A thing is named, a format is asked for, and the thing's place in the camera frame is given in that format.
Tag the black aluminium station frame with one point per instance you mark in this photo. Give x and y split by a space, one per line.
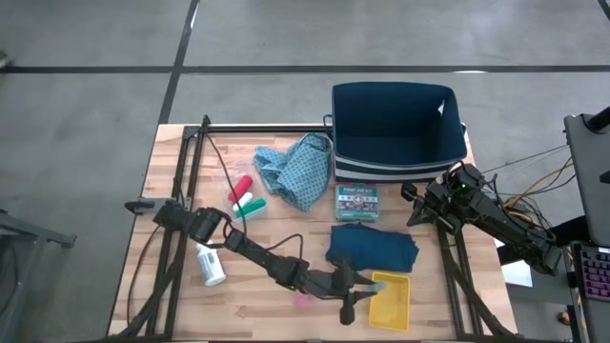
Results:
267 128

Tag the yellow plastic tray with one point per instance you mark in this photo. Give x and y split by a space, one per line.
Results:
393 309

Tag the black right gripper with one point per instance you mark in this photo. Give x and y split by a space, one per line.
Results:
441 202

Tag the white paper sheet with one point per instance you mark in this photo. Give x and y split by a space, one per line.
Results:
517 276

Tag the navy white striped fabric bin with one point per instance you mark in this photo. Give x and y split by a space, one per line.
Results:
395 119

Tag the backlit keyboard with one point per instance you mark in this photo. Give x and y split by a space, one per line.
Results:
598 274

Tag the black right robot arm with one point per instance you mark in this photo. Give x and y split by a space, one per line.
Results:
514 233

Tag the clear plastic bin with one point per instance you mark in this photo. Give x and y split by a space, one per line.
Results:
221 174

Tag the dark blue cloth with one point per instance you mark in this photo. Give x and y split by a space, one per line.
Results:
372 248

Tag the small teal tube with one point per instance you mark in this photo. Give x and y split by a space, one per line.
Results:
380 286

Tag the black desk support bar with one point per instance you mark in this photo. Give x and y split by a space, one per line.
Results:
572 228

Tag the grey side desk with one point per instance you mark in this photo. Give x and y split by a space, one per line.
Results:
591 181

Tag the blue patterned gown cloth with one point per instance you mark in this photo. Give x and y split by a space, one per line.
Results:
300 171

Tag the grey metal table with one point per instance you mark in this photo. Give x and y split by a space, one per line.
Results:
43 236

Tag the white bandage roll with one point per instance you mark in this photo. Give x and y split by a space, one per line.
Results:
243 201

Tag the small pink capped vial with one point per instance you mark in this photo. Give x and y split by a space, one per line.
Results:
302 301

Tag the green bandage roll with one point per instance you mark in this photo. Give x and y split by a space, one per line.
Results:
251 208

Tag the white pill bottle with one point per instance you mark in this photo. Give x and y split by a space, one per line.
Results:
211 267

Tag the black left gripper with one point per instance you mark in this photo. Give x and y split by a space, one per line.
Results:
324 286

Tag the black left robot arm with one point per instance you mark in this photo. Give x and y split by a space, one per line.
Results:
257 255

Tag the green first aid kit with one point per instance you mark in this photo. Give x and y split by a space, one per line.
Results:
357 202

